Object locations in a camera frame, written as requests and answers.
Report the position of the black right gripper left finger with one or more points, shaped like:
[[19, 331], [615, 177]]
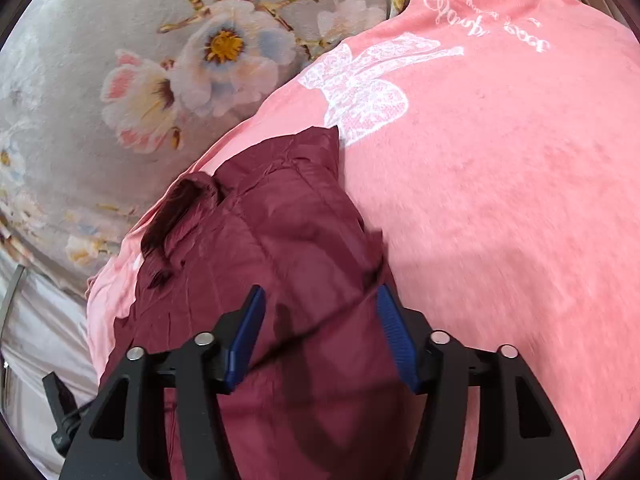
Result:
[[123, 435]]

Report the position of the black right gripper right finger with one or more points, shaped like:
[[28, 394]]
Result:
[[520, 435]]

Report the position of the maroon puffer jacket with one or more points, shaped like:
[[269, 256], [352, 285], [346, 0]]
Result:
[[322, 398]]

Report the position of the white satin curtain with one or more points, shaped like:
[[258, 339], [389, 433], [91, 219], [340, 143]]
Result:
[[43, 331]]

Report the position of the pink bow-print blanket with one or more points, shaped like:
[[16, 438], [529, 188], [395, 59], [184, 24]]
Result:
[[494, 145]]

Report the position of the grey floral bed sheet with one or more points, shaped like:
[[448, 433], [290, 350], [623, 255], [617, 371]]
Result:
[[105, 102]]

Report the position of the black strap buckle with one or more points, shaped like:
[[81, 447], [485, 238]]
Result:
[[67, 414]]

